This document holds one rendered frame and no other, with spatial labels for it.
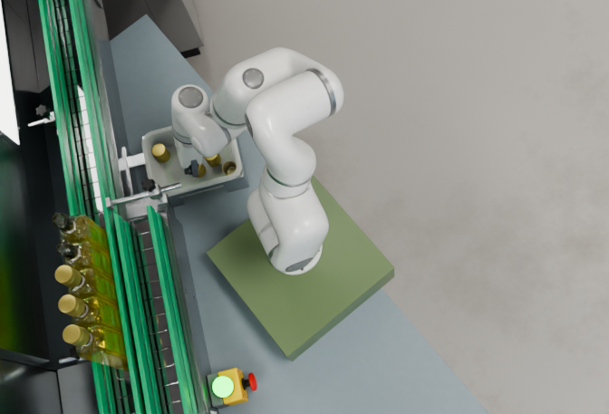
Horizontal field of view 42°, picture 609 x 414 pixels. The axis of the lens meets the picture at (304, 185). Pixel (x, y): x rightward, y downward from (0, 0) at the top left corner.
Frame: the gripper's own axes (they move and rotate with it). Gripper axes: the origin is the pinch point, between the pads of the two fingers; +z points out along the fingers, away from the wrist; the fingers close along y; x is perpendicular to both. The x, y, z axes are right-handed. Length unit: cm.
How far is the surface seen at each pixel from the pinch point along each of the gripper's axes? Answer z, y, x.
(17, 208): -8.3, 7.7, -38.1
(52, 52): -2.3, -32.9, -25.6
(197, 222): 12.2, 11.5, -0.4
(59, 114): -3.1, -15.6, -26.6
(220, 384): 3, 52, -5
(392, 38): 64, -61, 90
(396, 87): 66, -42, 85
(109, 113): 2.9, -17.0, -15.5
